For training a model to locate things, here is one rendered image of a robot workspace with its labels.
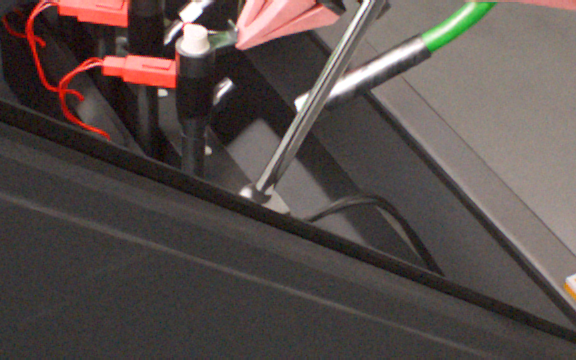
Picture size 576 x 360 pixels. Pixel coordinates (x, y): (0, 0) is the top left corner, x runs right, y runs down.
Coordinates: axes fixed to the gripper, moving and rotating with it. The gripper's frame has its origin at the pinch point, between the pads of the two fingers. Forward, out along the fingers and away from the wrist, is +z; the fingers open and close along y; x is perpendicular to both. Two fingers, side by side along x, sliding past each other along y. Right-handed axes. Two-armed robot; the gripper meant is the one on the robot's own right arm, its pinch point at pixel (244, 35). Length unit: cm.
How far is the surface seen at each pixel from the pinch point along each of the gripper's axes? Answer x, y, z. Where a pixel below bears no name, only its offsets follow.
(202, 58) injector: 2.2, 2.8, 2.2
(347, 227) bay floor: -5.8, -29.4, 13.8
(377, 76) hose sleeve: 10.8, -1.6, -7.4
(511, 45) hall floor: -122, -149, 24
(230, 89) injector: 0.8, -2.1, 3.9
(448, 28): 10.9, -2.5, -12.8
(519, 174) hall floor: -84, -137, 33
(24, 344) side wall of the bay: 40.4, 28.8, -3.0
